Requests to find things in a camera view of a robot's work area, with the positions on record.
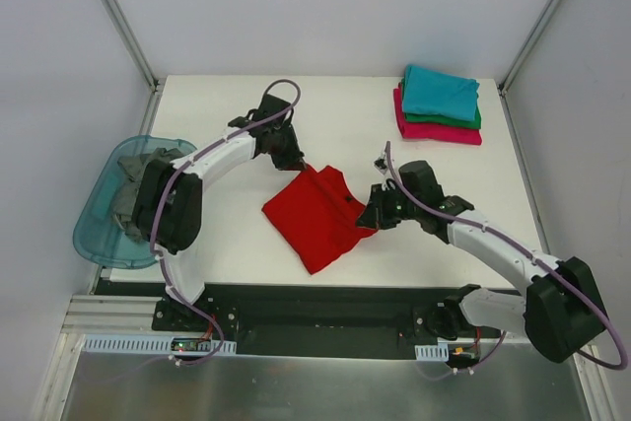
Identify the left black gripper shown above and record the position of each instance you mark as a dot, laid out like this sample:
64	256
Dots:
284	148

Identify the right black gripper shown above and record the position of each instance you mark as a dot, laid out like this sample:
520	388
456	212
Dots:
380	207

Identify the red t shirt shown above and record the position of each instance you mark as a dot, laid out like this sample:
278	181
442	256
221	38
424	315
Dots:
316	215

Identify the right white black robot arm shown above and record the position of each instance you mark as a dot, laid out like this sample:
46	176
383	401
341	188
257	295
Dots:
556	304

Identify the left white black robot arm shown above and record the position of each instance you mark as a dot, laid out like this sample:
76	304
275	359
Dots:
168	208

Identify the pink folded t shirt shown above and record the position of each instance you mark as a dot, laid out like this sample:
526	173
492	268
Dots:
430	130

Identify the green folded t shirt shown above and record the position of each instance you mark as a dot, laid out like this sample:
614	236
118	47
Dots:
474	124

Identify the teal folded t shirt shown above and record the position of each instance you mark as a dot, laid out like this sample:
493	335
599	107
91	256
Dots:
428	92

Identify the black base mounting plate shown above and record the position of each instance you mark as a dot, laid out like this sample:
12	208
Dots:
310	321

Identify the grey crumpled t shirt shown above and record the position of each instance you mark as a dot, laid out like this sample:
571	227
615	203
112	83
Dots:
133	168

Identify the blue plastic bin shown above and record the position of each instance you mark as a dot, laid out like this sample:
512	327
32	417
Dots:
95	236

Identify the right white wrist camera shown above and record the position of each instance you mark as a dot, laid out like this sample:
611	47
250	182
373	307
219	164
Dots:
384	162

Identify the right white cable duct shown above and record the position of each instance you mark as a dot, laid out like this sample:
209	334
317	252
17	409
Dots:
432	353

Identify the white cable duct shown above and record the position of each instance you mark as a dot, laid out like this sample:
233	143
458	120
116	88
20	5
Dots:
157	345
432	353

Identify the left aluminium frame post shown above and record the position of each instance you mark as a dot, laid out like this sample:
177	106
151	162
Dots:
131	43

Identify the aluminium frame post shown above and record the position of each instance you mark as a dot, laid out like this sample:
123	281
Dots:
533	38
131	43

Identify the right aluminium frame post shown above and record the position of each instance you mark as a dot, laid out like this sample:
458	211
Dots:
533	38

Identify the left white cable duct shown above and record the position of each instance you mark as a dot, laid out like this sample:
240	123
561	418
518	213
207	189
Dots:
157	345

